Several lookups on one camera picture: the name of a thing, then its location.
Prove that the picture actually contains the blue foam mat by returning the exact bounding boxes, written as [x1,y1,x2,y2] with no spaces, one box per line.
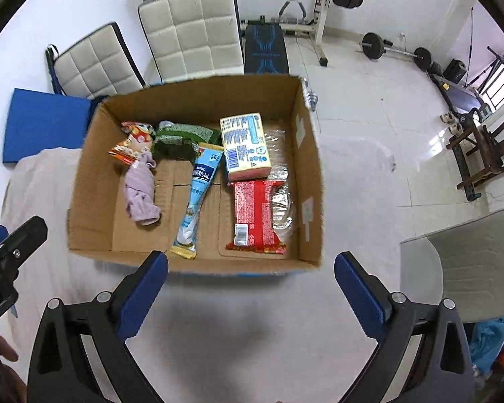
[2,88,110,164]

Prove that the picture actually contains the chrome dumbbell bar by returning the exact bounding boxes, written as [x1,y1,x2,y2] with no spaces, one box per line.
[302,78,320,112]

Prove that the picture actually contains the dark wooden chair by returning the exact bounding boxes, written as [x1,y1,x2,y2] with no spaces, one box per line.
[445,107,504,202]

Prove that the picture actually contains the long light blue packet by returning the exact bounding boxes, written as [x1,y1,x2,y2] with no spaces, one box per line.
[170,143,224,260]

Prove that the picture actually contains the person's left hand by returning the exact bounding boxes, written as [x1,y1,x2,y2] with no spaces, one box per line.
[0,329,21,364]

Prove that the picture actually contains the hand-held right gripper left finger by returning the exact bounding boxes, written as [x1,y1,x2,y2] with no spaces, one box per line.
[27,251,169,403]

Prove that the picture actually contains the red snack packet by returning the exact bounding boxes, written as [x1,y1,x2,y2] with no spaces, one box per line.
[225,179,287,255]

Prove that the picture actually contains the blue cloth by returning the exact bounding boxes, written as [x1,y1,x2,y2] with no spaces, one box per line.
[468,315,504,370]

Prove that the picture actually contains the clear plastic film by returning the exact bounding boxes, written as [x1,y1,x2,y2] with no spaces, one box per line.
[262,120,298,238]

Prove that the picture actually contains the white shoes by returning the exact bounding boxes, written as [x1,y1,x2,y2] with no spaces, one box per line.
[441,111,463,135]

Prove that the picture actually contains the grey plastic chair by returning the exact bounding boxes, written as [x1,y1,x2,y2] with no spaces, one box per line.
[399,209,504,324]

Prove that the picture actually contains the grey table cloth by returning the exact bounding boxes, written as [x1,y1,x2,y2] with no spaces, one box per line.
[0,132,404,403]

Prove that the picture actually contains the black box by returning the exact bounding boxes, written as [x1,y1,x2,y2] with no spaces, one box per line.
[443,59,467,84]

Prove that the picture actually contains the cardboard box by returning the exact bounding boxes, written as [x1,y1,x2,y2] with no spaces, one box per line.
[67,73,325,280]

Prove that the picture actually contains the orange snack packet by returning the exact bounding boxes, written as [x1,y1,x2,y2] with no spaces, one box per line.
[108,121,157,164]

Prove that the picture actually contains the black blue weight bench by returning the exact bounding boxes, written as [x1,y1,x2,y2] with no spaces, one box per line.
[243,20,290,74]

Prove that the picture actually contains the white padded chair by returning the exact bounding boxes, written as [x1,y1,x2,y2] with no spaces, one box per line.
[138,0,246,85]
[45,22,148,100]

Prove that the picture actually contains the white barbell rack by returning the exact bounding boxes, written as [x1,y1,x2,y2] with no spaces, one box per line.
[187,0,341,67]

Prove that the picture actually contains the blue label tissue pack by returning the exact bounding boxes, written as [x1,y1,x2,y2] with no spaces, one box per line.
[219,113,274,183]

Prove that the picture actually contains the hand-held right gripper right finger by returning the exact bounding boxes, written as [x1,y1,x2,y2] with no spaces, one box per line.
[334,252,475,403]

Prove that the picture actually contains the window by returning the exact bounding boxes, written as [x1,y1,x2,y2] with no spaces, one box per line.
[472,44,504,112]

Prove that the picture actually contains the small floor barbell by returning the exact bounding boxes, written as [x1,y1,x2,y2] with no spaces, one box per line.
[360,32,432,71]

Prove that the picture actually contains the lilac cloth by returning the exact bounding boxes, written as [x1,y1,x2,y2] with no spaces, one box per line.
[124,151,161,225]

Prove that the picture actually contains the green snack packet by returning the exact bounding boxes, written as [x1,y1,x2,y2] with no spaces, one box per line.
[155,120,221,162]

